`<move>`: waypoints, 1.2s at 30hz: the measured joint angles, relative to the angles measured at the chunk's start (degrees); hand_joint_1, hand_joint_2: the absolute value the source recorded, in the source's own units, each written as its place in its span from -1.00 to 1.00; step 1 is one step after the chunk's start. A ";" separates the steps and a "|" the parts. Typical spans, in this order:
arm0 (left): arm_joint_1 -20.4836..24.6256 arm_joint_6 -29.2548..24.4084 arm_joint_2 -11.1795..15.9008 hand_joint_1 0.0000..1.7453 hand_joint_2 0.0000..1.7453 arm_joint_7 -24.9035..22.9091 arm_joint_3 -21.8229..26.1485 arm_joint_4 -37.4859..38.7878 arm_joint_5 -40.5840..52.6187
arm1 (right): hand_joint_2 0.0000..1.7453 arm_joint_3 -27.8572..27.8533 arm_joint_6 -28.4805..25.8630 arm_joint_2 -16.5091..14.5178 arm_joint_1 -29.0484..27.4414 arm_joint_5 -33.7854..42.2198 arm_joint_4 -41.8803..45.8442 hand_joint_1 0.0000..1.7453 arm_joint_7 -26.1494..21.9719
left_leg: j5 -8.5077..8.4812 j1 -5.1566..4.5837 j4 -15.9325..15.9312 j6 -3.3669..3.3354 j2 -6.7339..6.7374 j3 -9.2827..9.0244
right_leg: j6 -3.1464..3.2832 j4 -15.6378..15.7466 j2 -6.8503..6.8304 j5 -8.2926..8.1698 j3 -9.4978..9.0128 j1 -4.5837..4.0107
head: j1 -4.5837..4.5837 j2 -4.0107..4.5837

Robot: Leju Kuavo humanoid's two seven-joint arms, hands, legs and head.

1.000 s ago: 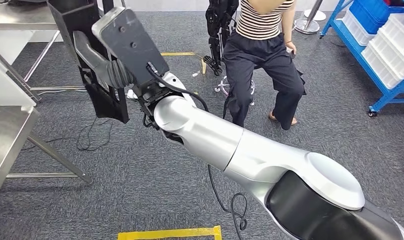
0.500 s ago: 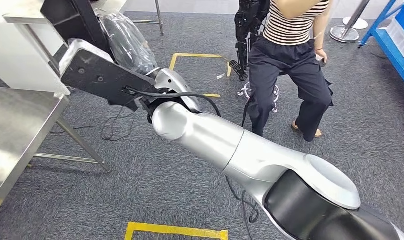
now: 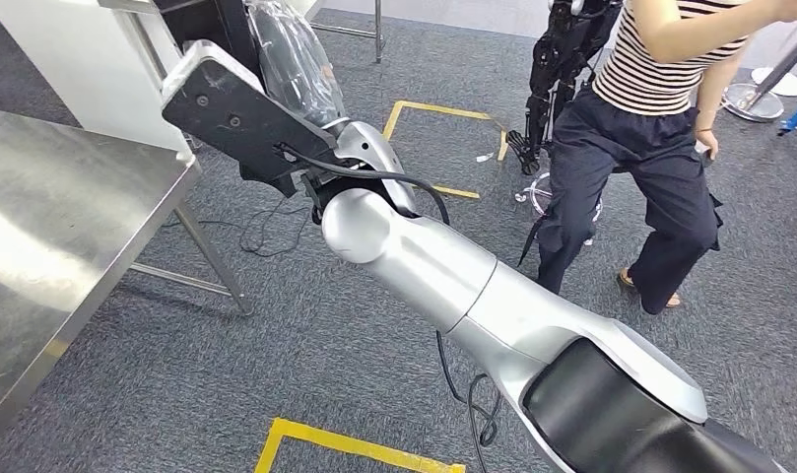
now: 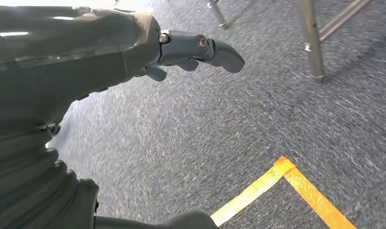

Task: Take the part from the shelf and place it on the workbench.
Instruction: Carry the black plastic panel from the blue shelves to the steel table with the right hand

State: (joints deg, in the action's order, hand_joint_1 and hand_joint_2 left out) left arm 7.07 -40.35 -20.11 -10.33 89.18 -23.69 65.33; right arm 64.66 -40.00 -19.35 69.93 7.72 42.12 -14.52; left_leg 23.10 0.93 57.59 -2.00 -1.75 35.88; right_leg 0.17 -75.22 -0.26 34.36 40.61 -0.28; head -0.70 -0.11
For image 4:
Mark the stainless steel workbench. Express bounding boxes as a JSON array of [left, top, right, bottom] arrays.
[[207, 0, 374, 84]]

